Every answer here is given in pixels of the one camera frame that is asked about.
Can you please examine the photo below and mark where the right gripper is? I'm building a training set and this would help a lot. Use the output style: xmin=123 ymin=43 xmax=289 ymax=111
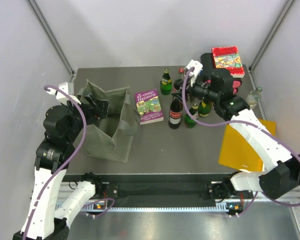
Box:
xmin=171 ymin=73 xmax=220 ymax=105

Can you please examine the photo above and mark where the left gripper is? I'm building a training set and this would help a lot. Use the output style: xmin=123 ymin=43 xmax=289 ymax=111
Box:
xmin=63 ymin=92 xmax=111 ymax=141

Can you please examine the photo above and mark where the cola bottle red cap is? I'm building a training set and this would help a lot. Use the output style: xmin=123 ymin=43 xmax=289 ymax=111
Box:
xmin=168 ymin=98 xmax=183 ymax=129
xmin=173 ymin=67 xmax=186 ymax=94

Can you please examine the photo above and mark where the green canvas bag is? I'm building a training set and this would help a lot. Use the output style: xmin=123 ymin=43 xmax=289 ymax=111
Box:
xmin=79 ymin=80 xmax=140 ymax=163

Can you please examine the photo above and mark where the clear green-cap bottle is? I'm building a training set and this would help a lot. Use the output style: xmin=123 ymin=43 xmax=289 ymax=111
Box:
xmin=245 ymin=86 xmax=263 ymax=110

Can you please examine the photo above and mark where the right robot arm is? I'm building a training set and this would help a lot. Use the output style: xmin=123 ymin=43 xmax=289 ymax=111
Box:
xmin=172 ymin=61 xmax=300 ymax=203

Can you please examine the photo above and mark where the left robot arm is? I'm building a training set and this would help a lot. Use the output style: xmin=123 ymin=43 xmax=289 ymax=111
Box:
xmin=12 ymin=94 xmax=110 ymax=240

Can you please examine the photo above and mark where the purple treehouse book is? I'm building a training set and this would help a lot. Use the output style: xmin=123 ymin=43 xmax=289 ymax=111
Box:
xmin=134 ymin=89 xmax=164 ymax=125

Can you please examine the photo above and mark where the black pink drawer unit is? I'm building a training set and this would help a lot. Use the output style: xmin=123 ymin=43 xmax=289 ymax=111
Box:
xmin=200 ymin=53 xmax=242 ymax=94

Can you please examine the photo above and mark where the red comic book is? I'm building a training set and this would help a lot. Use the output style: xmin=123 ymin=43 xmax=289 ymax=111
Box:
xmin=211 ymin=46 xmax=245 ymax=78

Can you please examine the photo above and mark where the yellow folder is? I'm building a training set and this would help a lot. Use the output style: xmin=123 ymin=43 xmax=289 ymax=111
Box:
xmin=218 ymin=125 xmax=264 ymax=173

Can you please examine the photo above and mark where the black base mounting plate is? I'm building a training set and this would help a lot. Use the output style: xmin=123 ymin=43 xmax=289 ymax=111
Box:
xmin=74 ymin=174 xmax=255 ymax=207

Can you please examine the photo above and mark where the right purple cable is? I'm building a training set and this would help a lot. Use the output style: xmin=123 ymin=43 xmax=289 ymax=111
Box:
xmin=181 ymin=65 xmax=300 ymax=217

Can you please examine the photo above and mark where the purple cable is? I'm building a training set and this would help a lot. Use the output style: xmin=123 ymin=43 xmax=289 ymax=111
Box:
xmin=181 ymin=65 xmax=300 ymax=217
xmin=21 ymin=84 xmax=116 ymax=240

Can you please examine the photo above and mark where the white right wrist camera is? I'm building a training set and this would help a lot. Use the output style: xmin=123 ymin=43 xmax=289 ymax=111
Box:
xmin=185 ymin=59 xmax=203 ymax=87

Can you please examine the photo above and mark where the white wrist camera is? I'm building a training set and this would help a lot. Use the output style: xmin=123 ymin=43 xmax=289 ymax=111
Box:
xmin=185 ymin=59 xmax=203 ymax=87
xmin=46 ymin=82 xmax=81 ymax=105

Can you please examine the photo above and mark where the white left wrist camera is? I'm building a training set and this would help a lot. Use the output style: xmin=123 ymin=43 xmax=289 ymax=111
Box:
xmin=46 ymin=82 xmax=81 ymax=105

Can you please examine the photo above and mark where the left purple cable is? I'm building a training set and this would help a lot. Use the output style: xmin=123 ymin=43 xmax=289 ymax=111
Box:
xmin=21 ymin=84 xmax=116 ymax=240

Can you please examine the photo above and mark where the aluminium frame rail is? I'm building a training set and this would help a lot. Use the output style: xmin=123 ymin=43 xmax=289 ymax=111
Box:
xmin=29 ymin=180 xmax=300 ymax=213

